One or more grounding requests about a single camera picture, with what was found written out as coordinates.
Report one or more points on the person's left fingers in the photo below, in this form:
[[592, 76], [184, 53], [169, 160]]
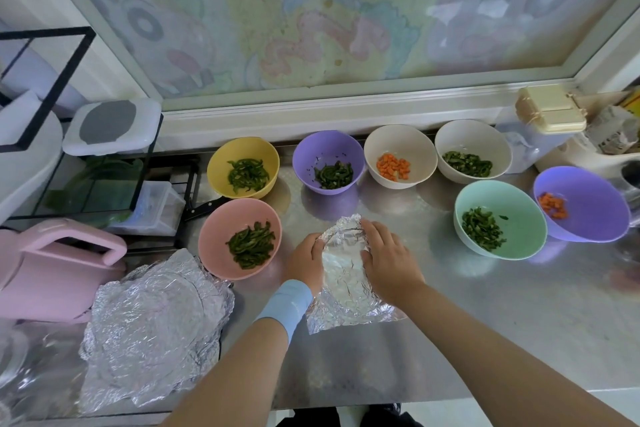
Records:
[[318, 242]]

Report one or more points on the person's left hand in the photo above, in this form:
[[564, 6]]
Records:
[[304, 264]]

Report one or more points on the person's right hand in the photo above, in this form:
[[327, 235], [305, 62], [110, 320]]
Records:
[[392, 266]]

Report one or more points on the large purple bowl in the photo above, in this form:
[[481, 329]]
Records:
[[595, 206]]

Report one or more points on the person's right forearm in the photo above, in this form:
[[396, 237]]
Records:
[[500, 371]]

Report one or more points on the person's dark clothing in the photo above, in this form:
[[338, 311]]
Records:
[[350, 416]]

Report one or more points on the green pepper strips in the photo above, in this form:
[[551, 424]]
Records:
[[467, 163], [251, 244], [332, 175], [481, 227], [247, 174]]

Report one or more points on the light blue wristband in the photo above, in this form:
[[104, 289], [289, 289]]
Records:
[[285, 305]]

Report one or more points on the foil-covered plate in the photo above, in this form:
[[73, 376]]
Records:
[[152, 326]]

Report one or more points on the aluminium foil sheet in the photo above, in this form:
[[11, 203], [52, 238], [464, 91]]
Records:
[[345, 286]]

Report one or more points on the clear container with beige lid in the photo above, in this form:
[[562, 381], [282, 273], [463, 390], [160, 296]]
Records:
[[540, 126]]

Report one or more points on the pink bowl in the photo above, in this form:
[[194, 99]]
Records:
[[220, 251]]

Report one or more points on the person's right thumb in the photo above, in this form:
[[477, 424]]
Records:
[[369, 260]]

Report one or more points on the clear glass vessel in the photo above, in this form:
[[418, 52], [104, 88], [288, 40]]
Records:
[[30, 371]]

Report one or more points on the clear plastic box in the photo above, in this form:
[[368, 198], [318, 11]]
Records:
[[150, 214]]

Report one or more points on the white box with grey lid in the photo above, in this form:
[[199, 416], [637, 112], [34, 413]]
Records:
[[107, 124]]

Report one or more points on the pink plastic pitcher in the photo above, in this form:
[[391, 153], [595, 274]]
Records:
[[47, 271]]

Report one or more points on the crumpled printed bag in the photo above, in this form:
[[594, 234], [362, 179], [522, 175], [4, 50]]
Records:
[[612, 129]]

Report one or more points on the yellow packet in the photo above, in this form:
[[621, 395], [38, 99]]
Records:
[[632, 102]]

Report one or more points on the diced carrot pieces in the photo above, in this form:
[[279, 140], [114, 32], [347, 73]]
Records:
[[553, 205], [393, 166]]

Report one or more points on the white kitchen appliance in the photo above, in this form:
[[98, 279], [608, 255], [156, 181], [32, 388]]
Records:
[[575, 151]]

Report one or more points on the beige bowl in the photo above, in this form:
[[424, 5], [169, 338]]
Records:
[[472, 139], [400, 141]]

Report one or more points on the person's left forearm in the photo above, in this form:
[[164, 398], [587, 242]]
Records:
[[235, 381]]

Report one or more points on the mint green bowl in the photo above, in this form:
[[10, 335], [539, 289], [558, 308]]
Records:
[[520, 221]]

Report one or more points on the small purple bowl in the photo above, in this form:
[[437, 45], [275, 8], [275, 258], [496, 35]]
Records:
[[310, 154]]

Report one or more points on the window with cartoon drawing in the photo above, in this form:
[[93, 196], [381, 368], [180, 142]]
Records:
[[320, 11]]

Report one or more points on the yellow bowl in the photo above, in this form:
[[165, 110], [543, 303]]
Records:
[[220, 166]]

